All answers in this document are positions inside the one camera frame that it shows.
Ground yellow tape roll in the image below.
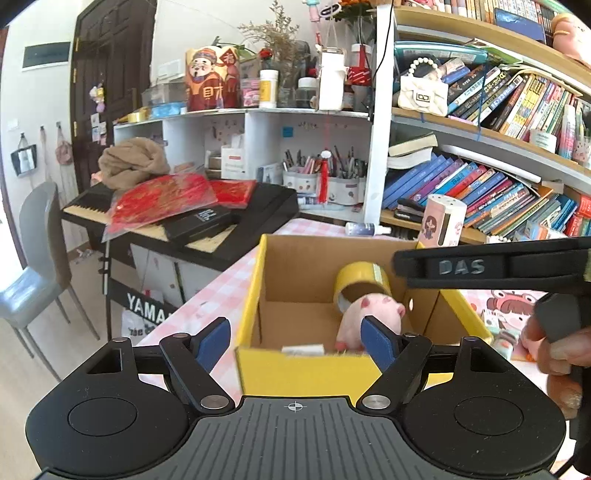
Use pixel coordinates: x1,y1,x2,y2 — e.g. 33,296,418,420
335,261,393,315

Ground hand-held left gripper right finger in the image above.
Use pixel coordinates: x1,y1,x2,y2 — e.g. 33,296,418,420
355,315,509,415

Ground black electric keyboard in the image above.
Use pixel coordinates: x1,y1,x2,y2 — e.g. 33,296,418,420
61,181,300,273

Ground dark wooden door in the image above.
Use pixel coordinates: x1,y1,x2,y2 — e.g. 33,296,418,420
71,0,158,195

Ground teal plastic folder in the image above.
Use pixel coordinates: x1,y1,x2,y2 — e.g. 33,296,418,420
394,41,488,65

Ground red decorations plastic bag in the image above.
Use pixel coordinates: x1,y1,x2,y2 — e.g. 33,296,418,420
102,174,218,241

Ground leaning row of colourful books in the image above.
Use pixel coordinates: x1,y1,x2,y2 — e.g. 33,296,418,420
448,65,583,141

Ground cream quilted pearl handbag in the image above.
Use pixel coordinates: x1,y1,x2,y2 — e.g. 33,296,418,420
398,56,450,116

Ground shelf row of upright books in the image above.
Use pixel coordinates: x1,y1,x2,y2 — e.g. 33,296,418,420
402,0,555,29

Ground pink small box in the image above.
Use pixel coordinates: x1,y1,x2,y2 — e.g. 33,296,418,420
240,78,260,108

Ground red hanging tassel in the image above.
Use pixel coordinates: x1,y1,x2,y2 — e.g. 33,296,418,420
318,148,334,204

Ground white rolled paper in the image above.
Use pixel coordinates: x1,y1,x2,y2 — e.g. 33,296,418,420
438,144,541,182

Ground brown crumpled cloth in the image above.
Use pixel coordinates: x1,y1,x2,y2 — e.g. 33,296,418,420
98,138,171,191

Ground black flat box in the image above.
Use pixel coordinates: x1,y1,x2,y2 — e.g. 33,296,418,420
161,205,241,243

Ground clear plastic storage boxes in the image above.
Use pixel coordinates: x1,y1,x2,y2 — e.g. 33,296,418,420
141,83,188,109

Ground yellow ribbon roll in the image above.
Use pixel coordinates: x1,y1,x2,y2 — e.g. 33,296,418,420
115,107,151,123

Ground pink plush pig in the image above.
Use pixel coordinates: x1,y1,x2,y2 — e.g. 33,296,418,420
335,294,407,356

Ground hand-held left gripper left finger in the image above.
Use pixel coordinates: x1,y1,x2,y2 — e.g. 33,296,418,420
78,316,235,415

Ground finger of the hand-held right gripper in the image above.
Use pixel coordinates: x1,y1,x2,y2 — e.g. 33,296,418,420
392,237,591,278

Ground pink cylinder humidifier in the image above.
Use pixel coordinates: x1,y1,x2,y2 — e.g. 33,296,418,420
420,194,468,247

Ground white bottle yellow label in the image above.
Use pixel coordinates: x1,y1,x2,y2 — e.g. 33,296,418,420
259,69,279,109

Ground red fortune god canister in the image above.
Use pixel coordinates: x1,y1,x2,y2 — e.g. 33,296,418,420
185,45,241,112

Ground black keyboard stand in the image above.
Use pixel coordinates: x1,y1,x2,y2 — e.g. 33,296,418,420
97,237,185,342

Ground orange white small box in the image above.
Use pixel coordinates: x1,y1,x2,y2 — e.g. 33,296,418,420
524,220,571,241

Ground white shelf unit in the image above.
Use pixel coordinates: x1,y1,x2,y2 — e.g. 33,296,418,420
113,107,376,223

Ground pen cups with markers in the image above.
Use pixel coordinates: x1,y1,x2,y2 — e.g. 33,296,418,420
573,99,591,167

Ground pink hanging bag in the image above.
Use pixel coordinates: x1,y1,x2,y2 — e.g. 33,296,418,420
54,122,75,167

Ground white carton shaped box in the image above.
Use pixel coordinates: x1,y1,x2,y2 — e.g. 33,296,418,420
318,47,347,112

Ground white round jar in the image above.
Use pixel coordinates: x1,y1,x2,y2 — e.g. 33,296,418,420
529,128,558,154

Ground light blue pack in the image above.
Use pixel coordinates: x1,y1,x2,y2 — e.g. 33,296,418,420
150,102,188,118

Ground glass jar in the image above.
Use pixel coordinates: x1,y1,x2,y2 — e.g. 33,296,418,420
295,78,319,108

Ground yellow cardboard box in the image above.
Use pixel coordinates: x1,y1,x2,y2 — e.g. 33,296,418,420
235,233,495,400

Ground grey chair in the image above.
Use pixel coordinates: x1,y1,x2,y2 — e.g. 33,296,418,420
0,181,100,381

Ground dried flower bunch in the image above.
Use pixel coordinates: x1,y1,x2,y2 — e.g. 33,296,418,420
238,0,315,70

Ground white tissue box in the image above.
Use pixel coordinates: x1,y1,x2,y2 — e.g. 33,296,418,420
221,134,246,180

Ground pastel colourful bottle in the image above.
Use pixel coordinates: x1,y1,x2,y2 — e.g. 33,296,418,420
558,104,578,160

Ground row of blue and red books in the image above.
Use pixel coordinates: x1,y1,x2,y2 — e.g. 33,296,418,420
382,152,591,238

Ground pink yellow plush toy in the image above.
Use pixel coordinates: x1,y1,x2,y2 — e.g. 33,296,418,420
551,13,591,65

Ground red book box set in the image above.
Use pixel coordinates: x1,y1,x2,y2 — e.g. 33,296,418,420
566,194,591,238

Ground red envelopes pack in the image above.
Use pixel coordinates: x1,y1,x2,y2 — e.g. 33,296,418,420
210,180,257,208

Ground wooden bookshelf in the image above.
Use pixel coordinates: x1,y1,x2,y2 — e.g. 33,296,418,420
369,0,591,245

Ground dark wall panel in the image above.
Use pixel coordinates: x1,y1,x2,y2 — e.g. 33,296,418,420
22,41,72,70

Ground stacked thick paperback books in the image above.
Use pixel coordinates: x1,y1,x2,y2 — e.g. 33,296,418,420
388,131,439,171

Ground person's right hand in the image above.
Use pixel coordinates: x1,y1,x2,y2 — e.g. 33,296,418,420
521,311,585,418

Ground mint green small toy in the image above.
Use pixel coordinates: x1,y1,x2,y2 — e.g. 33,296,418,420
495,329,518,361

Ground white blue spray bottle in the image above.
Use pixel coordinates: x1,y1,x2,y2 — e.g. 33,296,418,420
345,222,393,236

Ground black white tote bag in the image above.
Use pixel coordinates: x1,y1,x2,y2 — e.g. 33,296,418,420
10,131,38,178

